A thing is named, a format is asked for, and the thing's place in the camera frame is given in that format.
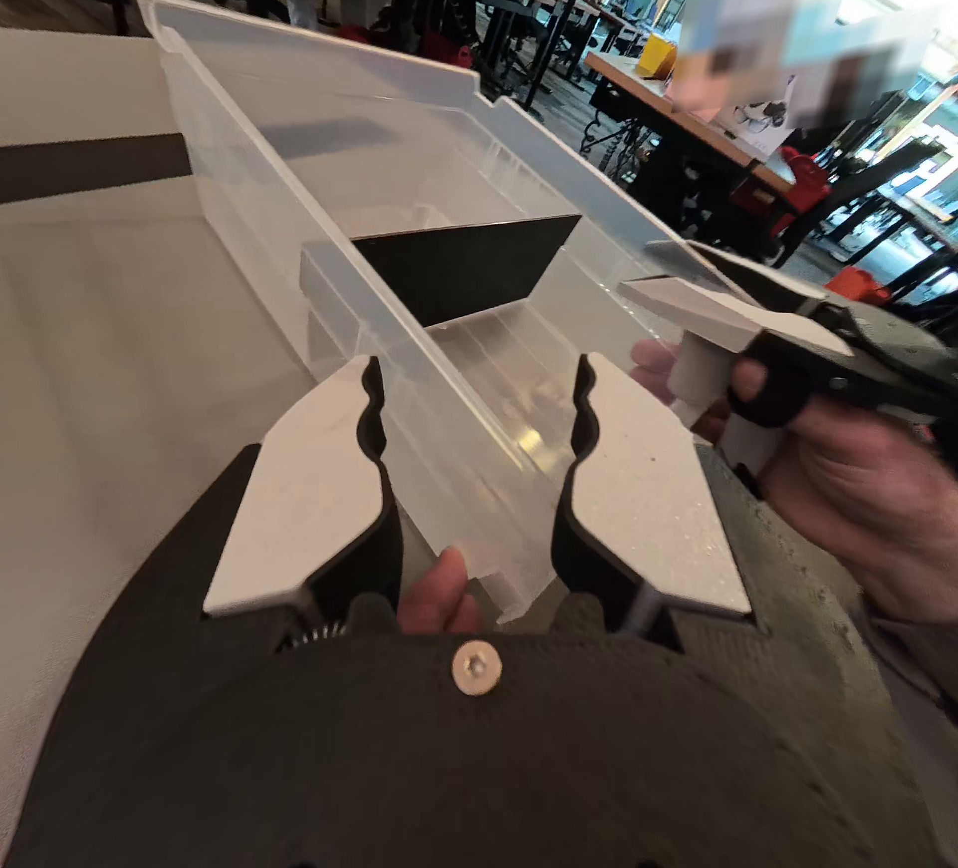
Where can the person's right hand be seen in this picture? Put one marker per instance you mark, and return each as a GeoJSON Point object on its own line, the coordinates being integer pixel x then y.
{"type": "Point", "coordinates": [861, 493]}

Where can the yellow plastic bin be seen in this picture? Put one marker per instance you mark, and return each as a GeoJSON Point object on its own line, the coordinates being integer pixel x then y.
{"type": "Point", "coordinates": [657, 56]}

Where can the person's right forearm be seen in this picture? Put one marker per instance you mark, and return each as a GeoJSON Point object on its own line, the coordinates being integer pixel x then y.
{"type": "Point", "coordinates": [920, 658]}

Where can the red bag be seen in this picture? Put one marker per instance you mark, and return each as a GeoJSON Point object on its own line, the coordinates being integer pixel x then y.
{"type": "Point", "coordinates": [445, 52]}

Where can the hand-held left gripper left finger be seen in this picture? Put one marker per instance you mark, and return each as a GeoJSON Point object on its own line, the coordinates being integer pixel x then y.
{"type": "Point", "coordinates": [299, 508]}

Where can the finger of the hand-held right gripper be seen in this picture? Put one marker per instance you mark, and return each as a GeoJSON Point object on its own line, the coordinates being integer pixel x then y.
{"type": "Point", "coordinates": [703, 314]}
{"type": "Point", "coordinates": [748, 276]}

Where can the clear plastic bin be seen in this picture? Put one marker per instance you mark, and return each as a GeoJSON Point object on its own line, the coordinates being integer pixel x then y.
{"type": "Point", "coordinates": [337, 134]}

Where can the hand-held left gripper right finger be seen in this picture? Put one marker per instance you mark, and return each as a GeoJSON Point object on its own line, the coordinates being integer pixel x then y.
{"type": "Point", "coordinates": [651, 508]}

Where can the white product box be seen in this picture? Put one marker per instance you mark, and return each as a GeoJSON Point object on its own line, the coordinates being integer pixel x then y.
{"type": "Point", "coordinates": [756, 123]}

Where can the grey top desk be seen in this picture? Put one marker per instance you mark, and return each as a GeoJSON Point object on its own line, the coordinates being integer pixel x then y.
{"type": "Point", "coordinates": [673, 112]}

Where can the red chair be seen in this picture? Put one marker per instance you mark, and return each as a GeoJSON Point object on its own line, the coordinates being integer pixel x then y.
{"type": "Point", "coordinates": [793, 179]}

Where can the black bin divider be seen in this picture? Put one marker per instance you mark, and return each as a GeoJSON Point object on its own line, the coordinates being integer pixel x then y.
{"type": "Point", "coordinates": [464, 261]}

